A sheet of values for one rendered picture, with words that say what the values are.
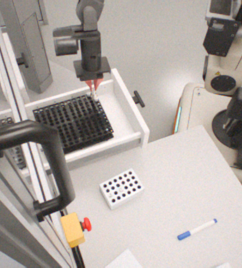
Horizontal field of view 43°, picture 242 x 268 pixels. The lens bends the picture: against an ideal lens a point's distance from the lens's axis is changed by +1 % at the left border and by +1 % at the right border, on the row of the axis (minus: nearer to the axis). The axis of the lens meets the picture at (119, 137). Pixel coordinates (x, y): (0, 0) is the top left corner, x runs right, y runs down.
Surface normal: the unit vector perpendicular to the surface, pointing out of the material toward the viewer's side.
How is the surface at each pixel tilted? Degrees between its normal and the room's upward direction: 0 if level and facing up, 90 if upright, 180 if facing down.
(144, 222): 0
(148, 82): 0
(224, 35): 90
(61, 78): 5
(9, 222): 90
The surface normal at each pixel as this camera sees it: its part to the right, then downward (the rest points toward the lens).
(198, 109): 0.03, -0.51
